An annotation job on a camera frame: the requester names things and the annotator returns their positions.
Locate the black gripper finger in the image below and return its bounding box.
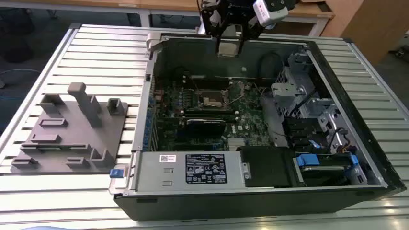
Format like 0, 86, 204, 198
216, 23, 228, 56
235, 23, 253, 58

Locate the wire locking lever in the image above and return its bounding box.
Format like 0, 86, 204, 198
190, 76, 202, 95

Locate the CPU socket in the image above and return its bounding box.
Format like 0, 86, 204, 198
196, 89, 234, 111

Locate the silver drive cage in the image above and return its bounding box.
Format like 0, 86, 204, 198
270, 54, 319, 119

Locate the wooden desk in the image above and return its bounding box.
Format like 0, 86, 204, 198
0, 0, 335, 36

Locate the green motherboard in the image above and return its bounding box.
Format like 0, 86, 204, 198
146, 75, 281, 153

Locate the black graphics card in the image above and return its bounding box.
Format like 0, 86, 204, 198
184, 118, 226, 139

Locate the silver chipset heatsink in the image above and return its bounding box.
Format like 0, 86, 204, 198
226, 137, 247, 147

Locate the wooden cabinet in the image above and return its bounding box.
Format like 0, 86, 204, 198
321, 0, 409, 65

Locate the black plastic shroud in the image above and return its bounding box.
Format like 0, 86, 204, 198
238, 145, 309, 189

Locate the hard disk in blue carrier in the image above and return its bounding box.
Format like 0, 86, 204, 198
293, 153, 361, 187

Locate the black power supply label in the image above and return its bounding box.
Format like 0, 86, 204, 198
184, 153, 229, 185

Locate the grey parts rack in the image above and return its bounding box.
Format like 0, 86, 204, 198
9, 82, 130, 173

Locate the silver power supply unit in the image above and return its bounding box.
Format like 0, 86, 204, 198
129, 150, 253, 192

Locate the black office chair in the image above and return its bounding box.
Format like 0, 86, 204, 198
0, 7, 36, 64

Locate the black PC case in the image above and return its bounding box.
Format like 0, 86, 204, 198
108, 32, 407, 222

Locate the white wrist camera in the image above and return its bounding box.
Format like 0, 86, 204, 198
253, 0, 289, 26

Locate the grey case release handle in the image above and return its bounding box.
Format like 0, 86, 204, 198
145, 33, 164, 52

